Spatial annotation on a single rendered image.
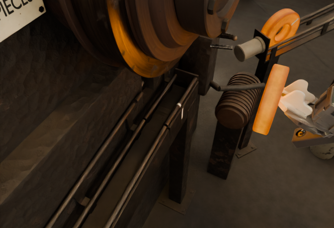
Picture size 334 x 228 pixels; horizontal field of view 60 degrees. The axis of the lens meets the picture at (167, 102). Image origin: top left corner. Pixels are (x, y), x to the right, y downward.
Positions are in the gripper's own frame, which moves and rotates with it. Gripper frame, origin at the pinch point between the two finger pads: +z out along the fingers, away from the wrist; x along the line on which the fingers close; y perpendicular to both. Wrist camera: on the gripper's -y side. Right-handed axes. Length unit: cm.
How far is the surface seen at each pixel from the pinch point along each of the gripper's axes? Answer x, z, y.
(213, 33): 9.1, 16.1, 13.0
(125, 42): 22.0, 25.2, 14.3
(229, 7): 0.2, 16.3, 13.2
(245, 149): -45, -20, -81
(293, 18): -49.0, -0.9, -8.8
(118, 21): 22.8, 26.2, 18.0
